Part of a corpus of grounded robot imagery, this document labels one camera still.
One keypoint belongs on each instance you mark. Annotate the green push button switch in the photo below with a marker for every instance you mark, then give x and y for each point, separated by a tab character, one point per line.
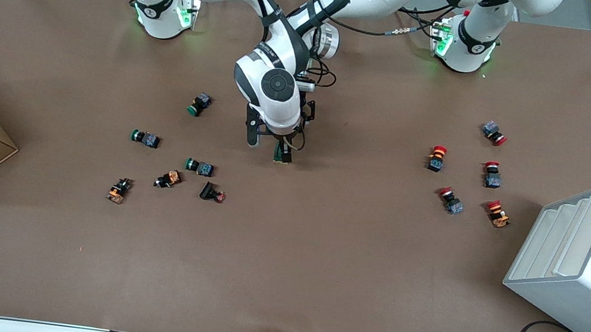
202	168
200	103
147	139

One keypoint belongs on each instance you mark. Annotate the red button orange contact block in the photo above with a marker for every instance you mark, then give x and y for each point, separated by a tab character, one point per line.
436	159
498	214

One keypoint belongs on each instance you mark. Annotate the red button blue contact block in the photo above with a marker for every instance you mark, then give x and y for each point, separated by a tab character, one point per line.
452	202
492	130
492	178

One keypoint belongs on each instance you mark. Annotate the white slotted rack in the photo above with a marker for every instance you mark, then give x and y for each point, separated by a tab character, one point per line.
584	292

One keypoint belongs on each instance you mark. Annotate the green load switch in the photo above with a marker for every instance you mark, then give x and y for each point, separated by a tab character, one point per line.
285	158

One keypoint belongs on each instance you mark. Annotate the black switch red contact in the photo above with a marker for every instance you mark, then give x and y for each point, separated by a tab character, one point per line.
209	191

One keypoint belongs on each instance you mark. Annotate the black orange selector switch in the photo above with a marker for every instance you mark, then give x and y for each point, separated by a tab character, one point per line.
118	191
170	178

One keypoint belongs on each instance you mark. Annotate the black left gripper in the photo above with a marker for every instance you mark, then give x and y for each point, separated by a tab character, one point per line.
286	156

